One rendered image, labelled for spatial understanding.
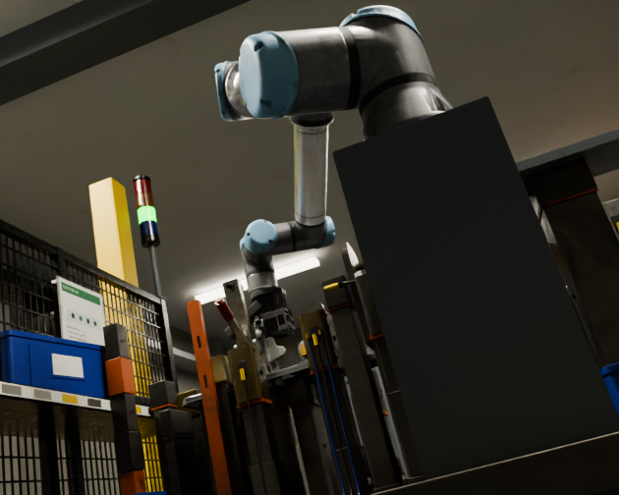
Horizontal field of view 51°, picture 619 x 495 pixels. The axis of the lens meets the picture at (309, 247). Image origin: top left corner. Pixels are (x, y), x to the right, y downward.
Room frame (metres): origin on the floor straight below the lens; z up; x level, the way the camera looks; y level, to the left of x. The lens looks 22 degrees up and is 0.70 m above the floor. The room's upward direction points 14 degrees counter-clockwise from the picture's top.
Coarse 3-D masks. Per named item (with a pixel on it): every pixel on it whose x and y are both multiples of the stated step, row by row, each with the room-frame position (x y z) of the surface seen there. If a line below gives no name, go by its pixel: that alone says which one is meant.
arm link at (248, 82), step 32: (288, 32) 0.70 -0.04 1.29; (320, 32) 0.71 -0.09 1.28; (224, 64) 1.03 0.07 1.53; (256, 64) 0.70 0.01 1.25; (288, 64) 0.70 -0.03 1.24; (320, 64) 0.71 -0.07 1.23; (224, 96) 1.04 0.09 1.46; (256, 96) 0.74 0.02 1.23; (288, 96) 0.73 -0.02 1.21; (320, 96) 0.74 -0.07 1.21
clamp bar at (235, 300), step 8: (232, 280) 1.36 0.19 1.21; (224, 288) 1.36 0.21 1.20; (232, 288) 1.35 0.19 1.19; (240, 288) 1.37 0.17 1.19; (232, 296) 1.36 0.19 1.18; (240, 296) 1.36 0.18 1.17; (232, 304) 1.37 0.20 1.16; (240, 304) 1.37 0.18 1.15; (240, 312) 1.37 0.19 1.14; (240, 320) 1.37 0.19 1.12; (248, 320) 1.38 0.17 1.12; (248, 328) 1.37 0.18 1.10; (248, 336) 1.38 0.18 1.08; (240, 344) 1.38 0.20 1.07
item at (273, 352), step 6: (270, 342) 1.50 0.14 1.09; (270, 348) 1.49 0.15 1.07; (276, 348) 1.49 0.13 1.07; (282, 348) 1.49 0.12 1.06; (264, 354) 1.49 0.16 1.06; (270, 354) 1.49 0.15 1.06; (276, 354) 1.49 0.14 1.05; (282, 354) 1.49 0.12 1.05; (264, 360) 1.49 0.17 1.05; (270, 360) 1.49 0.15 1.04; (264, 366) 1.50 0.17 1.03; (270, 366) 1.50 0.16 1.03
